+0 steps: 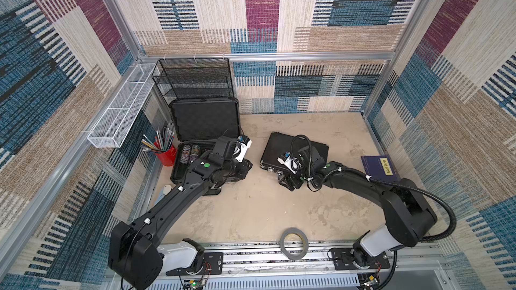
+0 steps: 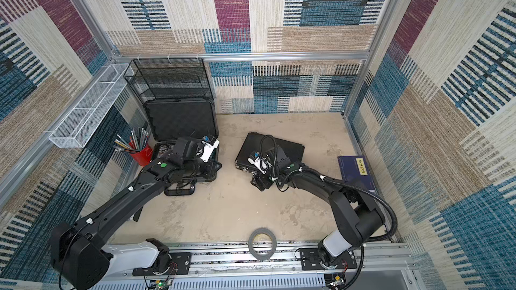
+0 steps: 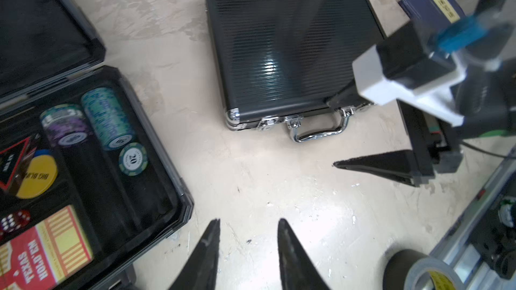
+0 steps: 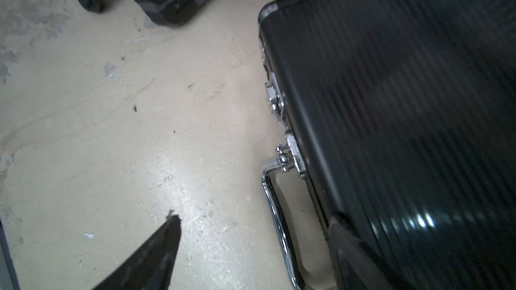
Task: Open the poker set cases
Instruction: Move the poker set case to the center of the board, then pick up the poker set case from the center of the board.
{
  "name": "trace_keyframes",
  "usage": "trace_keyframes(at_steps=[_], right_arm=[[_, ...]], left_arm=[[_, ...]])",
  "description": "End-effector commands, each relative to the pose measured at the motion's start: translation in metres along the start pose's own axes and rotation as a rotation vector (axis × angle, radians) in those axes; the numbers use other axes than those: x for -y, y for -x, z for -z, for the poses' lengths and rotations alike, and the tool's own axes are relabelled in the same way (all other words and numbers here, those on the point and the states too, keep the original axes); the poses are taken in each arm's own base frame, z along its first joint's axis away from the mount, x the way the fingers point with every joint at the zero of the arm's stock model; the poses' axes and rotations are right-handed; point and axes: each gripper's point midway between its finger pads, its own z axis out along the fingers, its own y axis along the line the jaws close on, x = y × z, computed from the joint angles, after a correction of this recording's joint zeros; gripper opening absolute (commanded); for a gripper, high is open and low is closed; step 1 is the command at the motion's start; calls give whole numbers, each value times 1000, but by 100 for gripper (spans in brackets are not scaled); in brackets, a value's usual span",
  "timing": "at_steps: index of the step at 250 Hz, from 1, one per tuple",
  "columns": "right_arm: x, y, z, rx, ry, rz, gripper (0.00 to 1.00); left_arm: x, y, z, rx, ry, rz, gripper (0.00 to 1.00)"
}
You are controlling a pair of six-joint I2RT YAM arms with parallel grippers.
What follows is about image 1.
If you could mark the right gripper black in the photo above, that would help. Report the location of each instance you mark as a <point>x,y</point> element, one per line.
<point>288,179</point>

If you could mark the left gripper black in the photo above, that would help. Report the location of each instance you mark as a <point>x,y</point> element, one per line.
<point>244,170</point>

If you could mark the black aluminium poker case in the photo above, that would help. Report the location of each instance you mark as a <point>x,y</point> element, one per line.
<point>278,144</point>

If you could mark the grey plastic poker case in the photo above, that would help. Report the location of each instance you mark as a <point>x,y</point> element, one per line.
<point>201,122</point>

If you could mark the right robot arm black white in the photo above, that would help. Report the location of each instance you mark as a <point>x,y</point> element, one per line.
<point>407,213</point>

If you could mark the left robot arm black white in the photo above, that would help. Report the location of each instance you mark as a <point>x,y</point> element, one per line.
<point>135,252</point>

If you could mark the green purple chip stack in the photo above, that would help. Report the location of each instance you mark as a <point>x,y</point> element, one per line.
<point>194,153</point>

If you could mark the mixed colour chip stack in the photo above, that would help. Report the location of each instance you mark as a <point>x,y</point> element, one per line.
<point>185,154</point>

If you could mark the red pencil cup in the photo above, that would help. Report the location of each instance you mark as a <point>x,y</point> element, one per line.
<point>168,158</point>

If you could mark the light blue stapler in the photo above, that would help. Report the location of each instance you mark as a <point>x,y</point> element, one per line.
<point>164,191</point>

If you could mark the grey tape roll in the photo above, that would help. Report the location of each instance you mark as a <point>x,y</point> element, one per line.
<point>301,241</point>

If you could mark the bundle of coloured pencils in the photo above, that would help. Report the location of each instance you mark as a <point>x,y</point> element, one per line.
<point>163,140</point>

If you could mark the purple book yellow label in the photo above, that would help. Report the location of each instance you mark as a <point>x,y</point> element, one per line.
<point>380,168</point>

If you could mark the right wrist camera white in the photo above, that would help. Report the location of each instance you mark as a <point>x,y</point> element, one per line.
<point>290,162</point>

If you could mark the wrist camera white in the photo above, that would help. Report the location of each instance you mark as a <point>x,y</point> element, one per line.
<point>242,145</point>
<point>290,162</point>

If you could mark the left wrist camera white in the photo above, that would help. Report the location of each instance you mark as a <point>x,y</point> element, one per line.
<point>242,145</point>

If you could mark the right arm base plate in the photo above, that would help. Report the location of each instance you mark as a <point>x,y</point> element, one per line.
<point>344,259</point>

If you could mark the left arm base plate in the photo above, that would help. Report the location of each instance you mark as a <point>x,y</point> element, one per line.
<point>211,264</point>

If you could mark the black wire mesh shelf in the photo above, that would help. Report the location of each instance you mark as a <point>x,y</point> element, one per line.
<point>198,78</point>

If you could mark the white wire mesh basket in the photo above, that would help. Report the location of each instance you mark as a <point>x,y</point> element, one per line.
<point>116,121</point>

